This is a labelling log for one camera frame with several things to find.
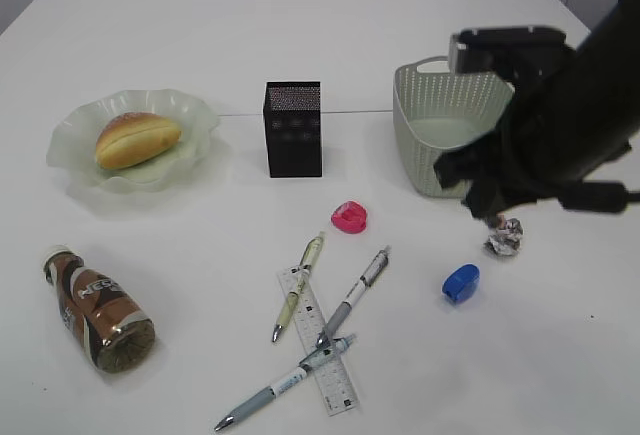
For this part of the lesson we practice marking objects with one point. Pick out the brown Nescafe coffee bottle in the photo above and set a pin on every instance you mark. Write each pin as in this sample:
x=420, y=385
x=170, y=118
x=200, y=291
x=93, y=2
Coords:
x=113, y=331

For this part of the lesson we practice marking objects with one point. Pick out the golden bread roll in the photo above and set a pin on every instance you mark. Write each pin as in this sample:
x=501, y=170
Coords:
x=133, y=138

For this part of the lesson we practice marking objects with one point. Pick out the pale green wavy plate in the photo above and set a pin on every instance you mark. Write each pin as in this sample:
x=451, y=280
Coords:
x=73, y=141

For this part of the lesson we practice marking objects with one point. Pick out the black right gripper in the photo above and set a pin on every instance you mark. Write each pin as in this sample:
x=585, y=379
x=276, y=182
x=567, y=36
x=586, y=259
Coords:
x=549, y=138

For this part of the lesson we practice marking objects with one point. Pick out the yellow-green clear pen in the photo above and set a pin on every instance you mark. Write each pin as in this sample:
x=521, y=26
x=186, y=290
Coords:
x=302, y=272

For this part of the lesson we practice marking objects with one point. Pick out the clear plastic ruler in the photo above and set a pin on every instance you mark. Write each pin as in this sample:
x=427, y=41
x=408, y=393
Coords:
x=332, y=378

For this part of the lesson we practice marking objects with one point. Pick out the white grey upper pen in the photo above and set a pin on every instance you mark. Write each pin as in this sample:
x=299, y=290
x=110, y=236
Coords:
x=366, y=280

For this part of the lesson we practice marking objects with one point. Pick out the white blue lower pen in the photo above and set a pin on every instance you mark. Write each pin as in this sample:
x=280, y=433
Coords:
x=310, y=364

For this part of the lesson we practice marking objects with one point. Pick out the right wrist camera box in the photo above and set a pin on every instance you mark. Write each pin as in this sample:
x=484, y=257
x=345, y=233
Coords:
x=499, y=49

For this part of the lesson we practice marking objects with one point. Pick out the blue pencil sharpener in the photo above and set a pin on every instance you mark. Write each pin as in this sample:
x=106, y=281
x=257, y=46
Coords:
x=461, y=284

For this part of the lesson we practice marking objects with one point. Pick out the pink pencil sharpener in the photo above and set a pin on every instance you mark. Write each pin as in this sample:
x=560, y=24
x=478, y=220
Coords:
x=350, y=217

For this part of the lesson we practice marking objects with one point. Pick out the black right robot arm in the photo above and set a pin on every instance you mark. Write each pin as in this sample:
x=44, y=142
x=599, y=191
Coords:
x=610, y=51

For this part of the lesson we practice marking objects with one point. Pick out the black mesh pen holder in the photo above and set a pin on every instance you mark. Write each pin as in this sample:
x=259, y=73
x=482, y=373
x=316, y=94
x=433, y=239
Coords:
x=292, y=124

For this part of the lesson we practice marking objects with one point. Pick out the paper ball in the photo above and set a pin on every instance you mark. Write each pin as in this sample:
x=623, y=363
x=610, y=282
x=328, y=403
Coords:
x=505, y=235

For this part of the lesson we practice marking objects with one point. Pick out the green plastic woven basket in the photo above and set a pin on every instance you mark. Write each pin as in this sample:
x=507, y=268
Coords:
x=435, y=110

